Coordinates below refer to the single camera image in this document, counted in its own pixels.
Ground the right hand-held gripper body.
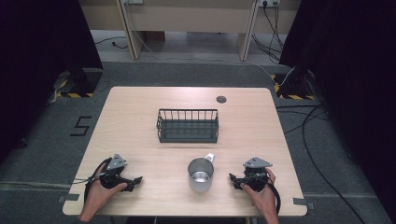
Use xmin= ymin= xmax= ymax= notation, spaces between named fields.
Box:
xmin=242 ymin=156 xmax=274 ymax=192

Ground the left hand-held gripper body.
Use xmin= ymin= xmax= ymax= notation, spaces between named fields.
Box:
xmin=99 ymin=152 xmax=128 ymax=190

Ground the silver metal cup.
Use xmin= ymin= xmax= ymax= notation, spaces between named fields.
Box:
xmin=187 ymin=152 xmax=217 ymax=193

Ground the black wire basket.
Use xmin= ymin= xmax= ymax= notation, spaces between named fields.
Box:
xmin=156 ymin=107 xmax=220 ymax=145

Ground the person's right hand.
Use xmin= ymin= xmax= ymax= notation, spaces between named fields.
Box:
xmin=240 ymin=167 xmax=280 ymax=217

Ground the person's left hand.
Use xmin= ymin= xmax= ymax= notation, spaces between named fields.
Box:
xmin=79 ymin=166 xmax=129 ymax=217

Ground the grey tape patch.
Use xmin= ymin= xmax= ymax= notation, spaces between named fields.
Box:
xmin=292 ymin=197 xmax=316 ymax=211
xmin=57 ymin=192 xmax=81 ymax=203

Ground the yellow black hazard tape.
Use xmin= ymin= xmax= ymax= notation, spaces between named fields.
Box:
xmin=270 ymin=73 xmax=316 ymax=102
xmin=55 ymin=77 xmax=94 ymax=99

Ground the black stand base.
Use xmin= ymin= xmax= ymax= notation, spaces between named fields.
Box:
xmin=279 ymin=72 xmax=313 ymax=97
xmin=65 ymin=66 xmax=104 ymax=94

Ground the dark curtain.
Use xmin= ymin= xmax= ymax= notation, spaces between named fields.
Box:
xmin=0 ymin=0 xmax=104 ymax=164
xmin=278 ymin=0 xmax=396 ymax=223

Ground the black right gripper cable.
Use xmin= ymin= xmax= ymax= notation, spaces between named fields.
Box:
xmin=264 ymin=181 xmax=282 ymax=216

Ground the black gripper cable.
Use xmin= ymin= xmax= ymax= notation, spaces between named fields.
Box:
xmin=264 ymin=181 xmax=282 ymax=216
xmin=82 ymin=157 xmax=114 ymax=207

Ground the thin grey gripper cable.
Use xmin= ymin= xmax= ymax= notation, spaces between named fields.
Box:
xmin=67 ymin=174 xmax=106 ymax=185

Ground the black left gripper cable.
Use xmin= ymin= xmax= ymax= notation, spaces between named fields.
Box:
xmin=82 ymin=157 xmax=114 ymax=207

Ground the long black floor cable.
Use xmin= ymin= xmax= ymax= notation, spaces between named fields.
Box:
xmin=275 ymin=104 xmax=369 ymax=224

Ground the short black floor cable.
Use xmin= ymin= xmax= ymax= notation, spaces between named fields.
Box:
xmin=93 ymin=35 xmax=129 ymax=50

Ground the black socket cables bundle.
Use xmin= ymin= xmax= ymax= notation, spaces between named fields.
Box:
xmin=250 ymin=2 xmax=287 ymax=65

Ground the white wall socket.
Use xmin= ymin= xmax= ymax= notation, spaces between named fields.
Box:
xmin=258 ymin=0 xmax=281 ymax=8

